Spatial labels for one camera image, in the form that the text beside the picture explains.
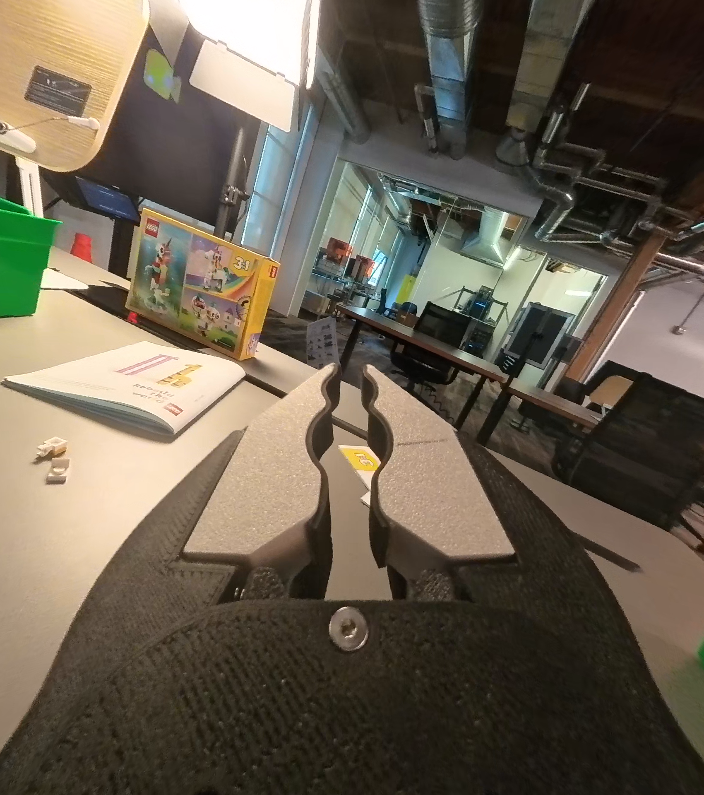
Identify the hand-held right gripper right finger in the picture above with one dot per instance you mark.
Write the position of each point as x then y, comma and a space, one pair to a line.
445, 497

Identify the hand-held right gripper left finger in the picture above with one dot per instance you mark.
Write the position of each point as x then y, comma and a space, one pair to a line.
258, 490

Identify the small white lego plate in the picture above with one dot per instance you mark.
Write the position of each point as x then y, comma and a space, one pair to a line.
59, 470

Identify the yellow lego box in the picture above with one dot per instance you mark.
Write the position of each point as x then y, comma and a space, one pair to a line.
203, 292

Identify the colourful instruction booklet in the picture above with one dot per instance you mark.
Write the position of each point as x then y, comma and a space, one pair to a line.
358, 463

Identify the wooden table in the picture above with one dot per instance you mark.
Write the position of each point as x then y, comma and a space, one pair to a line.
414, 338

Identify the white sign board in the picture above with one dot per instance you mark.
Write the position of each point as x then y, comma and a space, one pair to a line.
322, 340

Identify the white instruction booklet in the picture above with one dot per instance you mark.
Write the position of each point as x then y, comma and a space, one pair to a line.
122, 385

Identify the black rack cabinet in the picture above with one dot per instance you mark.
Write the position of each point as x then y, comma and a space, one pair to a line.
538, 335

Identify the black mesh office chair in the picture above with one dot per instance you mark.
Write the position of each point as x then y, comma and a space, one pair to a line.
656, 435

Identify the orange traffic cone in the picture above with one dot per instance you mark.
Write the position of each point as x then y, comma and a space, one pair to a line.
82, 245

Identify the black light stand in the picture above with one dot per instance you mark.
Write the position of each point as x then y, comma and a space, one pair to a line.
231, 186

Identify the small dark monitor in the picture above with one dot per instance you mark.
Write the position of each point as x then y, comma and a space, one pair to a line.
103, 197

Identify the dark display screen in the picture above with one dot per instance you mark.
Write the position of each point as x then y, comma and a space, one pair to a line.
203, 155

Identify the green sticker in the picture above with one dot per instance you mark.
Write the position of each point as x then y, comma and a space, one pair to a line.
162, 74

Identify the studio light panel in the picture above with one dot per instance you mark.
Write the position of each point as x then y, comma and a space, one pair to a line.
246, 49

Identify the metal ventilation duct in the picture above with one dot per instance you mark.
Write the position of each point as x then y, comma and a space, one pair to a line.
445, 62

